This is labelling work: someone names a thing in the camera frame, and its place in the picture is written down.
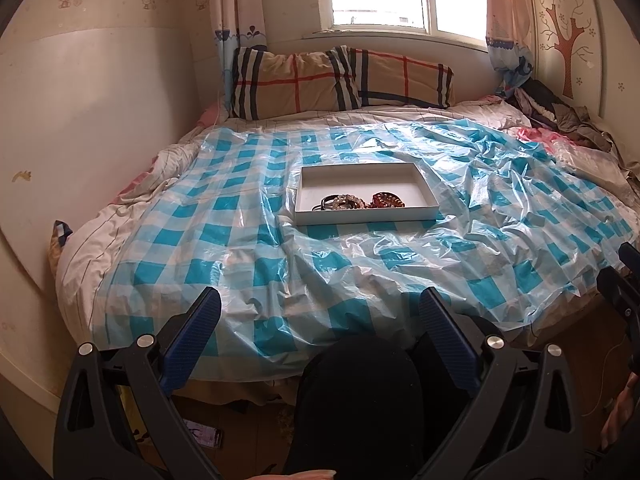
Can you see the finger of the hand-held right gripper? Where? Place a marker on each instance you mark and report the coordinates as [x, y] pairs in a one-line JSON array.
[[620, 295], [631, 256]]

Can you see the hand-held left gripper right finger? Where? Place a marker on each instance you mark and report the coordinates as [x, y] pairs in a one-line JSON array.
[[450, 335]]

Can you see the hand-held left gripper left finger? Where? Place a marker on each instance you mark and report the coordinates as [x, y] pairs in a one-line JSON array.
[[192, 332]]

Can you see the white shallow cardboard box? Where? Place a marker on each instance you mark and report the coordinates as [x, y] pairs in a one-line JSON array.
[[360, 180]]

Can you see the black braided bangle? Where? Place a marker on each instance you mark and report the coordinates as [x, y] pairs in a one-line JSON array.
[[325, 204]]

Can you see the person's right hand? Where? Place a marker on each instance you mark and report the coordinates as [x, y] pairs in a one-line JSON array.
[[622, 415]]

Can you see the blue checked plastic sheet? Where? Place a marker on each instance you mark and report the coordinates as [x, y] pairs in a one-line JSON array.
[[225, 260]]

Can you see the person's black trousers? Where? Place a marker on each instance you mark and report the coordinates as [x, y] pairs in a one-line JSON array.
[[360, 400]]

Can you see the pile of clothes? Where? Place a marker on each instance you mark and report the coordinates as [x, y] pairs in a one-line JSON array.
[[560, 110]]

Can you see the small patterned cushion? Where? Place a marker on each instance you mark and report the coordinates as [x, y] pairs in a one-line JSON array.
[[60, 237]]

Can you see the pink cloth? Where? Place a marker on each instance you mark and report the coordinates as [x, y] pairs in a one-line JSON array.
[[210, 114]]

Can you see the patterned curtain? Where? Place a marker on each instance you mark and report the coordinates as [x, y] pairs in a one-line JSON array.
[[507, 30], [235, 5]]

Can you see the plaid beige pillow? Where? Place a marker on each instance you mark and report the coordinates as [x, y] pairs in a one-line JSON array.
[[295, 82], [400, 80]]

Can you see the brown tree wall sticker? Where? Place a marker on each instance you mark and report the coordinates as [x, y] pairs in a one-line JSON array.
[[565, 45]]

